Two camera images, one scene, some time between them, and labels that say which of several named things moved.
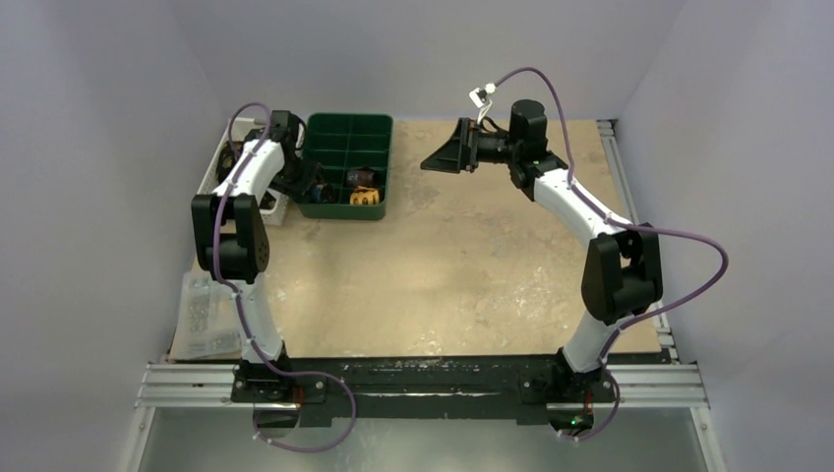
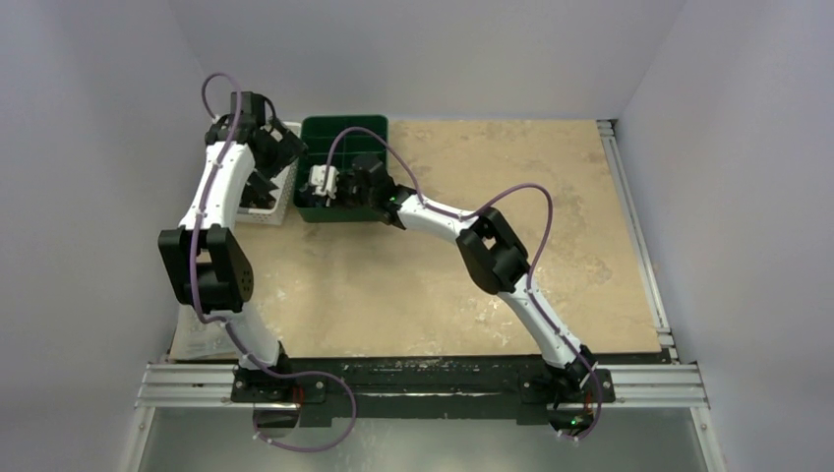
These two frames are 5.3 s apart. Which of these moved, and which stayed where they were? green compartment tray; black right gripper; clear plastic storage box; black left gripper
Moved: black right gripper; black left gripper
Stayed: green compartment tray; clear plastic storage box
